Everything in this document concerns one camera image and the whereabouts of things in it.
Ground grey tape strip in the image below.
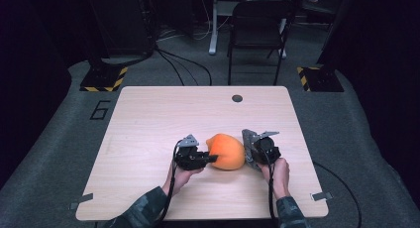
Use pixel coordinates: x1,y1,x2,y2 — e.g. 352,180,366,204
310,191,335,202
68,192,95,211

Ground left hand-held gripper cable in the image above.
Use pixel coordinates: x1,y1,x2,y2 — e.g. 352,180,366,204
154,139,184,228

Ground white desk leg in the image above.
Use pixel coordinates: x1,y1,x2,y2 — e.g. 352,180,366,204
208,0,240,56

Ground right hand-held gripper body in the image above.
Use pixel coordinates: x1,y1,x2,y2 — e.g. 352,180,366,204
252,130,282,166

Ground hand-held gripper cable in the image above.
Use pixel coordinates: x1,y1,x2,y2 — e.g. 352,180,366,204
265,145,363,228
154,139,184,228

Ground white floor cables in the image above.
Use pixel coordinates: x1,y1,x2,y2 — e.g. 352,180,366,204
157,0,232,43

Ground black floor cables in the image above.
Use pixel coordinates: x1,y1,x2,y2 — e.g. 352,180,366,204
154,45,213,87

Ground right hand-held gripper cable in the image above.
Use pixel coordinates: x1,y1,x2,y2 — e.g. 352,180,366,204
265,145,363,228

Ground orange plush toy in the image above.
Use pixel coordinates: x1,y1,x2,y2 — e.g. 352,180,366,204
205,132,247,171

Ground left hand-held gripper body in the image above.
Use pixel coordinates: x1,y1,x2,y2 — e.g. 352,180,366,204
173,133,206,171

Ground person's left hand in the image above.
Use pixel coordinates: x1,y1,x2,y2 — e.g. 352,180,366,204
169,161,206,197

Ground black folding chair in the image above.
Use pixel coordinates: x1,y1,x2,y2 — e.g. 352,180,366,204
226,0,298,87

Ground striped black stand base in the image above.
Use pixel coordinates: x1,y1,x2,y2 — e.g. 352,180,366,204
295,65,346,93
79,65,129,93

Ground dark equipment cabinet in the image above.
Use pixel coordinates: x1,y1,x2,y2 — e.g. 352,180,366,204
86,0,157,67

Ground person's right hand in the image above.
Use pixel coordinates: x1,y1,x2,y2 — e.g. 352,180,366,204
259,157,291,201

